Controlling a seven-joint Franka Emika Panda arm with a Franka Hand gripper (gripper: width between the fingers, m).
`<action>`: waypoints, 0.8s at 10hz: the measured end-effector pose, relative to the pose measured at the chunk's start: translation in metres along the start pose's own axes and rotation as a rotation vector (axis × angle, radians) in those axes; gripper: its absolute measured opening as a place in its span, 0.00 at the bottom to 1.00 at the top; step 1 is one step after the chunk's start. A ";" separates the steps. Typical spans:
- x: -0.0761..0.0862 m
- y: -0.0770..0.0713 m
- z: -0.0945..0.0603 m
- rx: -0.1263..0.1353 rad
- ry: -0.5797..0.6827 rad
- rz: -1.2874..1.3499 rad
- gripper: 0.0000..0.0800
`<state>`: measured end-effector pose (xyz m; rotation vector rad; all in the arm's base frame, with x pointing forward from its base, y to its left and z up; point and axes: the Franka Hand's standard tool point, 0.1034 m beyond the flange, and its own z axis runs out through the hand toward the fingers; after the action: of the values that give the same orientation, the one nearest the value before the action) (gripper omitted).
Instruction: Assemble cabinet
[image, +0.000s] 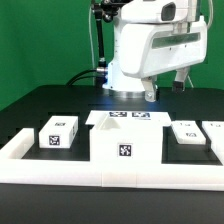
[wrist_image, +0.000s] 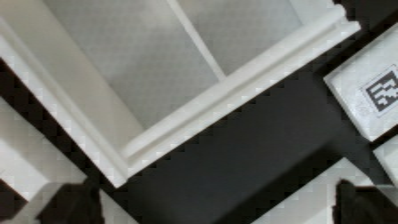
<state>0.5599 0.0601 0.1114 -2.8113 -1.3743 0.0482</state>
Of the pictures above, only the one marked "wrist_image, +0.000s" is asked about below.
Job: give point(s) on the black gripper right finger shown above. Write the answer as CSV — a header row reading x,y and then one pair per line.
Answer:
x,y
366,204

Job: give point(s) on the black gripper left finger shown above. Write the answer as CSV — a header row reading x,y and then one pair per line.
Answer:
x,y
73,207

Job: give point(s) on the white cabinet door with tag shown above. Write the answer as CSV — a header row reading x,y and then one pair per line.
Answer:
x,y
363,83

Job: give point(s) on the white cabinet body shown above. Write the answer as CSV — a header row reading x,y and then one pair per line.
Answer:
x,y
144,66

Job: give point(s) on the white U-shaped obstacle wall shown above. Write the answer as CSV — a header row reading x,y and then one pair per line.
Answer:
x,y
36,171

